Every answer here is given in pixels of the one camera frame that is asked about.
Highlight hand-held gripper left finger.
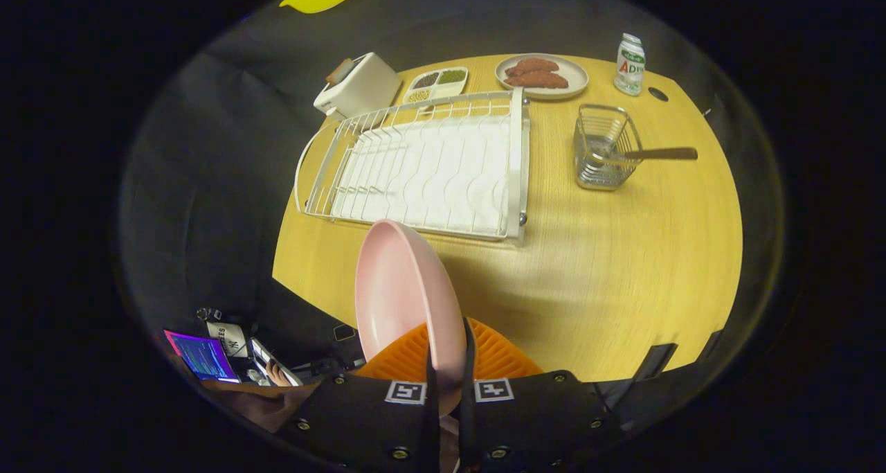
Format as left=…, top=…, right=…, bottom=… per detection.
left=277, top=321, right=441, bottom=473

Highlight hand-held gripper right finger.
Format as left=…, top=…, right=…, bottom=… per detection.
left=457, top=317, right=624, bottom=473

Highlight pink plate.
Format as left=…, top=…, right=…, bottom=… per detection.
left=354, top=219, right=469, bottom=418

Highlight white wire dish rack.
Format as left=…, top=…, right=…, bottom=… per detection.
left=294, top=87, right=532, bottom=245

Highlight metal wire basket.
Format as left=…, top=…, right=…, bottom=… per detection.
left=573, top=104, right=643, bottom=191

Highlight wooden handled spoon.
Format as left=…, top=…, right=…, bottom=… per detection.
left=602, top=146, right=698, bottom=163

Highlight white divided dish with beans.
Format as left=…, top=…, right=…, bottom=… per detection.
left=403, top=66, right=469, bottom=105

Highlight beige round plate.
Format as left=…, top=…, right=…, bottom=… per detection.
left=495, top=53, right=590, bottom=100

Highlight flat device with lit screen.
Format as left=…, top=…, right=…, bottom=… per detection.
left=249, top=338, right=302, bottom=388

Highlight white mug with black logo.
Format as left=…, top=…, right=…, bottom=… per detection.
left=206, top=321, right=248, bottom=358

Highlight laptop with lit screen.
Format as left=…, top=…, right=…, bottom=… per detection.
left=164, top=330, right=241, bottom=384

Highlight white ribbed drain mat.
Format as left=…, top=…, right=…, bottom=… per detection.
left=331, top=116, right=513, bottom=237

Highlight white toaster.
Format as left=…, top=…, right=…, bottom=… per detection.
left=313, top=52, right=402, bottom=119

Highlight brown toast slice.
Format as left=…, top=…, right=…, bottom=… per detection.
left=325, top=57, right=354, bottom=86

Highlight white drink bottle green label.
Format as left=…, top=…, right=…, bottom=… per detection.
left=614, top=33, right=647, bottom=97

